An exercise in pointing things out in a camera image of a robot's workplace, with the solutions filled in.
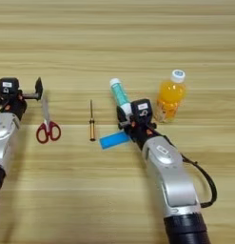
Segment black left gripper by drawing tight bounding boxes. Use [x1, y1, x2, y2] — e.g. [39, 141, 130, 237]
[0, 76, 44, 121]

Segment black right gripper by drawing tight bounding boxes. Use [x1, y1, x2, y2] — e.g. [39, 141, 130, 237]
[116, 106, 163, 152]

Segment green and white glue stick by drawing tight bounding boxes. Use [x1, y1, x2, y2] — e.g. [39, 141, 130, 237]
[108, 77, 133, 118]

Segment blue rectangular eraser block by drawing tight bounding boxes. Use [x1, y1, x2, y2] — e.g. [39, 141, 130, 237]
[98, 130, 131, 151]

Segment orange juice bottle white cap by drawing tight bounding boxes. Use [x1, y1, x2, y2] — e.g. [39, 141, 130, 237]
[153, 69, 187, 125]

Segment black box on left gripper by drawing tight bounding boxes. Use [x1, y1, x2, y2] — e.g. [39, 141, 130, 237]
[0, 76, 21, 95]

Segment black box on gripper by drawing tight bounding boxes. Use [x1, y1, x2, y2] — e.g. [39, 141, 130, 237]
[129, 98, 154, 124]
[0, 76, 21, 95]

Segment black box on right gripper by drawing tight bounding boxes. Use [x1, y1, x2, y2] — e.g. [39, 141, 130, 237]
[129, 98, 154, 124]

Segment screwdriver with amber handle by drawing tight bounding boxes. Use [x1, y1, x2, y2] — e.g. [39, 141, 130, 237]
[88, 98, 97, 142]

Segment red handled scissors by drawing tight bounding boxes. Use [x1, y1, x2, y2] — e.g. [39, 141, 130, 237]
[35, 94, 63, 145]

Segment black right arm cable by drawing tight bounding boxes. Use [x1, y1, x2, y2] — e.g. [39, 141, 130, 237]
[162, 134, 219, 210]

